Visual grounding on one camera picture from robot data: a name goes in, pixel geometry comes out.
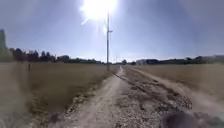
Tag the tall utility pole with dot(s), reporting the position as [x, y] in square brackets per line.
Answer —
[107, 46]

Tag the gravel dirt track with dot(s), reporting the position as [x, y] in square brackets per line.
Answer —
[126, 100]

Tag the dry grass field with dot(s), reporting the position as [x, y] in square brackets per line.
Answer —
[190, 75]
[50, 83]

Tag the row of buildings and trees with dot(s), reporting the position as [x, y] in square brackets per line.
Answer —
[180, 61]

